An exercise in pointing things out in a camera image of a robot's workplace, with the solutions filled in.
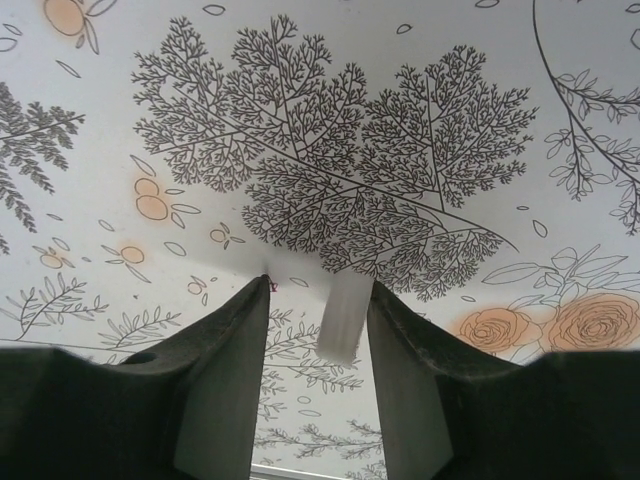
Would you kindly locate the floral patterned table mat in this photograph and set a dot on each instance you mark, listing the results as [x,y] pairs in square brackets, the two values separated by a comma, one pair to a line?
[320,150]

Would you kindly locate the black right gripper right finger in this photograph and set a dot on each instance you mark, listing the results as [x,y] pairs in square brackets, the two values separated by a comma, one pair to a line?
[500,415]

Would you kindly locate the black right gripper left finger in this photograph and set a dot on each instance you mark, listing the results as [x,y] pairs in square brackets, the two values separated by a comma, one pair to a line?
[125,415]

